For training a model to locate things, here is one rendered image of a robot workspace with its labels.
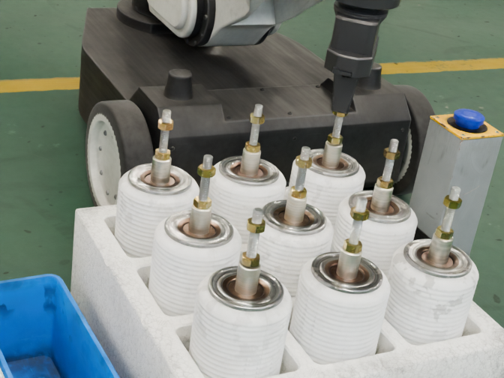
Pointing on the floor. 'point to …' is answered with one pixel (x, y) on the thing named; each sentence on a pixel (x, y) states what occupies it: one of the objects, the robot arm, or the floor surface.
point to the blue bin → (46, 332)
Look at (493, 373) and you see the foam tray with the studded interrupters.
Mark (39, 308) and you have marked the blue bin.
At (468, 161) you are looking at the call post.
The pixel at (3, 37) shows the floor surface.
